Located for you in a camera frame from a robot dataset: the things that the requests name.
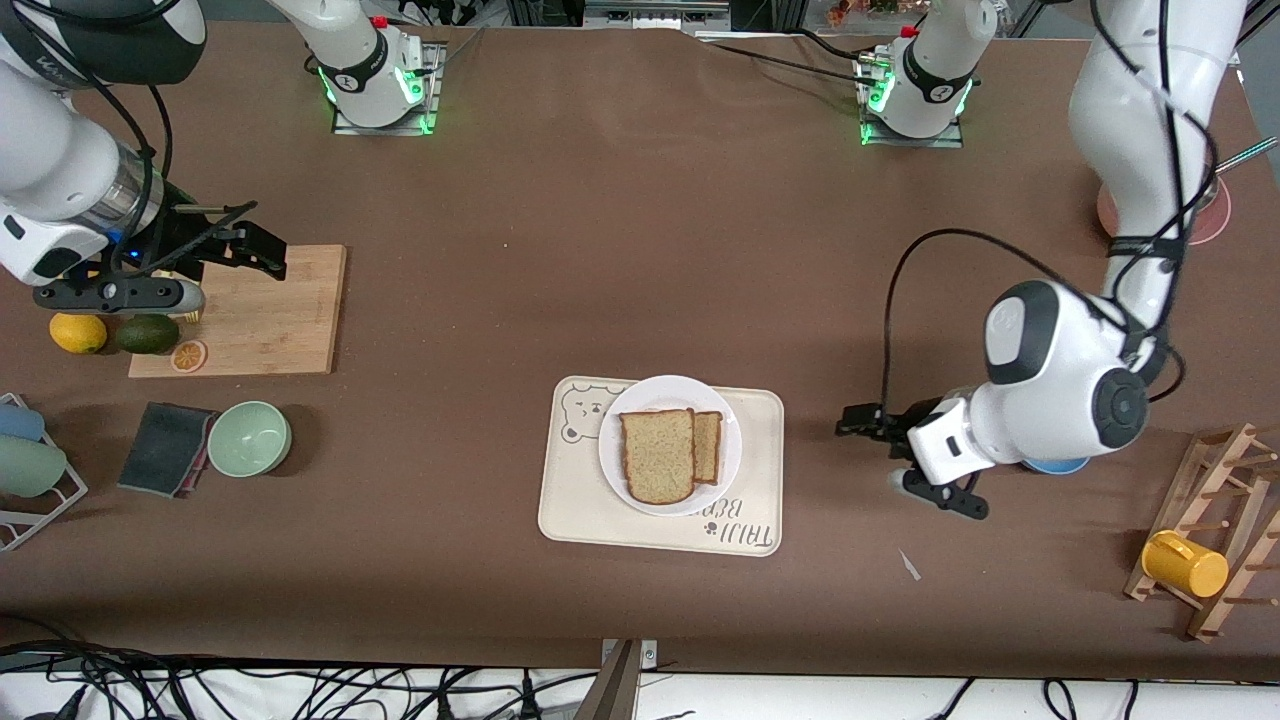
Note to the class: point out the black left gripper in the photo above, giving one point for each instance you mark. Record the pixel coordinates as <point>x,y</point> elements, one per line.
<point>897,421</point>

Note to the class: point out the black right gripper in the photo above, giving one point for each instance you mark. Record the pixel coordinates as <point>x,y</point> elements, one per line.
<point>180,240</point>

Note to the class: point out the white round plate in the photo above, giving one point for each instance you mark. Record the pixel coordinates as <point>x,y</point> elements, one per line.
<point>725,450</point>

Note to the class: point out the brown bread slice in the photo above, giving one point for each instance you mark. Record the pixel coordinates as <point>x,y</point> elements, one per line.
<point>657,455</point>

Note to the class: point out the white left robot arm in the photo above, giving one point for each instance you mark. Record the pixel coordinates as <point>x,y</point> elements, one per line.
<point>1060,400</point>

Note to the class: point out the wooden cutting board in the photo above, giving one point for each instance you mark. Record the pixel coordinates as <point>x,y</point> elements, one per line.
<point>270,320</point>

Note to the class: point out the orange fruit slice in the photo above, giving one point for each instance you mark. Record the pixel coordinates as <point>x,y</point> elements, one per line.
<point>189,356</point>

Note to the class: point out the dark green avocado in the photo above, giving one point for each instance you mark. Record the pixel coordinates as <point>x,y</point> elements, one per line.
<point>148,334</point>

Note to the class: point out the pale green bowl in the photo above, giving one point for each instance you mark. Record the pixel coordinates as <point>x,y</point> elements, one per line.
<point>250,438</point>

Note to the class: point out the blue bowl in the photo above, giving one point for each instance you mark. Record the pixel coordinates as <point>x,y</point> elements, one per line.
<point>1055,466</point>

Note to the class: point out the yellow lemon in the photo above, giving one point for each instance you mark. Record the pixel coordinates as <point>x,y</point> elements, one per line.
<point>77,333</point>

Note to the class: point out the dark grey cloth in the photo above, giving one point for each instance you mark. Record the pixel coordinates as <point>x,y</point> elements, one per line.
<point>160,448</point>

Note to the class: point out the pink cloth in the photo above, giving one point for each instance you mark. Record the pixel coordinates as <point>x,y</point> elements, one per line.
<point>195,482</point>

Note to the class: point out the blue cup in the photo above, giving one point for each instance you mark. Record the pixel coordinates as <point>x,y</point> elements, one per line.
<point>18,422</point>

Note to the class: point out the cream bear print tray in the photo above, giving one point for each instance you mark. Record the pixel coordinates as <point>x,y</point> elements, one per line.
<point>570,510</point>

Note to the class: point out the pale green cup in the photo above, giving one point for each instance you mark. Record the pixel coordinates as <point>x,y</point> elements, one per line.
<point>28,468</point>

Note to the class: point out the yellow mug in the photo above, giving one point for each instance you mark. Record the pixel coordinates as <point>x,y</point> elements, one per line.
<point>1185,565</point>

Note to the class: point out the pink round coaster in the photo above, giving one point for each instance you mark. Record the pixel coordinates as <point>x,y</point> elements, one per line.
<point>1215,225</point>

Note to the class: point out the wooden peg drying rack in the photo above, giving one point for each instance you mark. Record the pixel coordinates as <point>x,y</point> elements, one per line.
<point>1250,540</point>

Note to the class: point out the metal mount bracket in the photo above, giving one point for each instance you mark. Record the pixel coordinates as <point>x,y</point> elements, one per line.
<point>645,655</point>

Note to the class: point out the aluminium frame profile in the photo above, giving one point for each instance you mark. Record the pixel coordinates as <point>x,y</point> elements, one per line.
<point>655,12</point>

